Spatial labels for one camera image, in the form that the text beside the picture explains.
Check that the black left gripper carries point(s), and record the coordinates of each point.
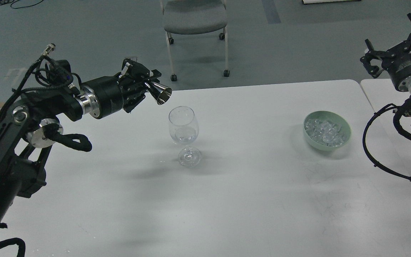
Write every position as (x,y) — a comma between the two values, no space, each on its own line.
(105,95)

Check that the clear ice cubes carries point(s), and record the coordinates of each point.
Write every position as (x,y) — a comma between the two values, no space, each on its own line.
(325,132)

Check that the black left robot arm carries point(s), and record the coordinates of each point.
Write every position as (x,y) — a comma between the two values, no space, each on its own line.
(29,125)

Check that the steel double jigger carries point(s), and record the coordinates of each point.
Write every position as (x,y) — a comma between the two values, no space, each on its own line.
(159,92)

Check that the clear wine glass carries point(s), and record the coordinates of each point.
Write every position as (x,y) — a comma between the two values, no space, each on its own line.
(184,130)

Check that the grey office chair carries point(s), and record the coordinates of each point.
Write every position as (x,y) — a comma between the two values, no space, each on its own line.
(194,17)

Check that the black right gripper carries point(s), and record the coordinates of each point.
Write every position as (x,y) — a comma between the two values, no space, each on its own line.
(407,66)

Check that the green bowl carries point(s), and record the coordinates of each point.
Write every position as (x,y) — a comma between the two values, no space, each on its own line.
(334,118)

